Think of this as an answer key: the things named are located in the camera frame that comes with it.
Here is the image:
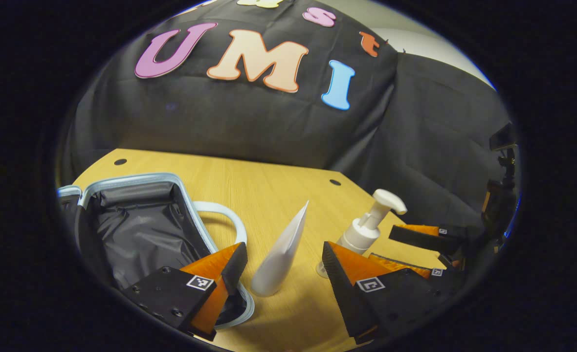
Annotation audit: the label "white pump bottle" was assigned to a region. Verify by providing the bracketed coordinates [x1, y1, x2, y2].
[316, 189, 408, 279]

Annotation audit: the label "black backdrop cloth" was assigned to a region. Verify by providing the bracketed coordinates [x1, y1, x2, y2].
[56, 0, 519, 245]

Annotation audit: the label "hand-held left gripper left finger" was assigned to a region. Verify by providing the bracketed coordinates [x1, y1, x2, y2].
[121, 242, 248, 342]

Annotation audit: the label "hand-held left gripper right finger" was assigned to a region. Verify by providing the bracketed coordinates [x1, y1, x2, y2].
[322, 241, 465, 345]

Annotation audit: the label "light blue suitcase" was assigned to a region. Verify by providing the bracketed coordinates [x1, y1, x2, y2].
[56, 172, 256, 330]

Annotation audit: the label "white skin care tube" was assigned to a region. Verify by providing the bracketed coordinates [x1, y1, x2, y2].
[250, 200, 310, 297]

